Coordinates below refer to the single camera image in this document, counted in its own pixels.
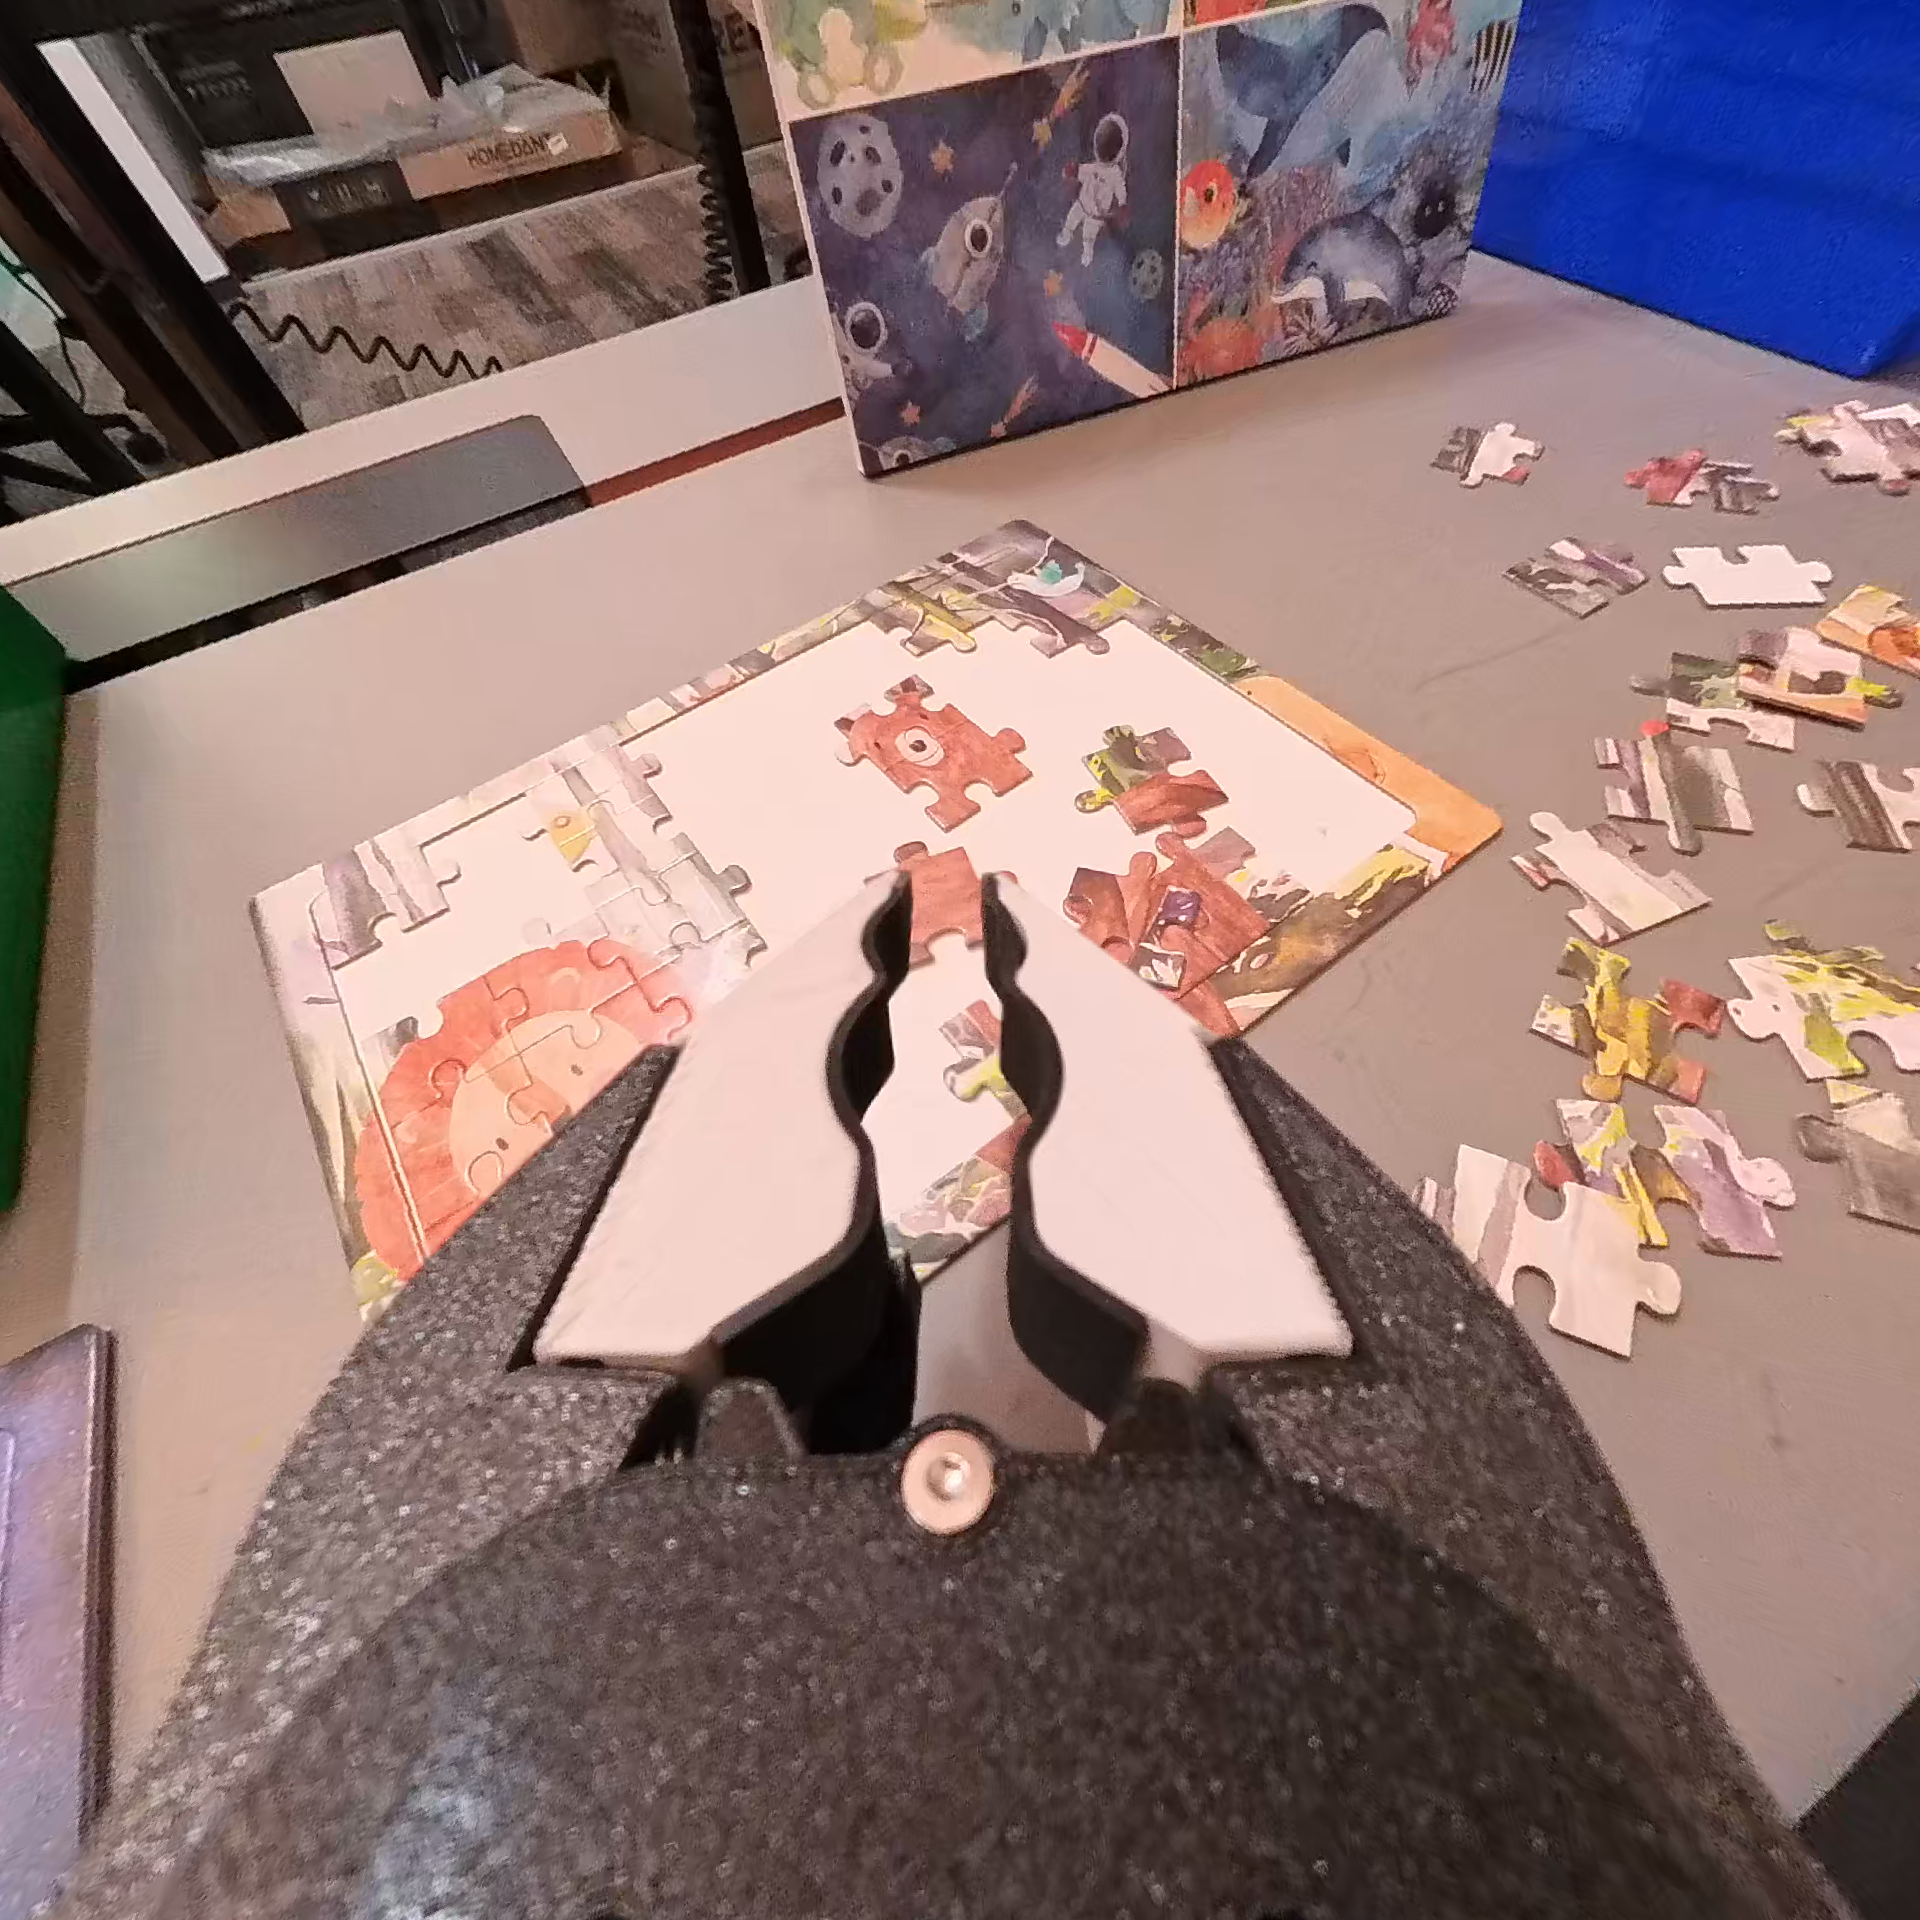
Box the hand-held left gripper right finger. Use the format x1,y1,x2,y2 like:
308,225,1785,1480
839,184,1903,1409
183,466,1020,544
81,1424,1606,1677
978,872,1352,1448

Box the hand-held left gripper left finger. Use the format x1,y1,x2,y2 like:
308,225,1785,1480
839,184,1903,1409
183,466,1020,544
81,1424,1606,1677
532,870,920,1389

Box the purple green puzzle piece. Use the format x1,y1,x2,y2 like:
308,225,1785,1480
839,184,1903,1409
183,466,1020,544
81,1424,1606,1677
937,996,1040,1106

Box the assembled orange lion pieces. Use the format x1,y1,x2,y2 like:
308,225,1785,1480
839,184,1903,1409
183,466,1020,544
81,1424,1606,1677
356,949,705,1277

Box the jigsaw pieces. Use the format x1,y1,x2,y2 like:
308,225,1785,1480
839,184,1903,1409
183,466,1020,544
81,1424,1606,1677
1409,397,1920,1359

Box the jigsaw puzzle frame board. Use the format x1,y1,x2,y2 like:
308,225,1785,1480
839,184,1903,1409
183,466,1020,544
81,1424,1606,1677
246,516,1504,1320

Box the joined brown bear face pieces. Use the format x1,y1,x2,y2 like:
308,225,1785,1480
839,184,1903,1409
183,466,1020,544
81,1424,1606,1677
834,674,1032,831

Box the plain brown puzzle piece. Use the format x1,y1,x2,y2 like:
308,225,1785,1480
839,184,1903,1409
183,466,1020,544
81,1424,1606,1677
890,844,1022,962

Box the brown green puzzle piece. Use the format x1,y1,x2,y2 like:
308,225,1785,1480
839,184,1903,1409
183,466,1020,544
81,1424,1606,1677
1077,725,1232,838

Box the green plastic bin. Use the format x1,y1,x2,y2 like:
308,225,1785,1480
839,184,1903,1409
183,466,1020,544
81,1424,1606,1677
0,584,68,1215

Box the space themed puzzle board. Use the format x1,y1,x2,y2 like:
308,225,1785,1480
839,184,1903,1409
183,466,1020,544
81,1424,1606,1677
0,1324,118,1877

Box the black flat panel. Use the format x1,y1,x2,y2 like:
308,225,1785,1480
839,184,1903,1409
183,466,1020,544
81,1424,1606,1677
0,416,589,663

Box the illustrated puzzle box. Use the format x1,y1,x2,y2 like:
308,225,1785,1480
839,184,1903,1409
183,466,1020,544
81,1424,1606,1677
750,0,1524,480

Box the flat cardboard box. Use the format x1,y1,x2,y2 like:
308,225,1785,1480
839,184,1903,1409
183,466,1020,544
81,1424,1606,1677
398,105,623,202

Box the blue plastic bin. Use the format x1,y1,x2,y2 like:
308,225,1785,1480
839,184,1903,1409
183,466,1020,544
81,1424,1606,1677
1469,0,1920,383

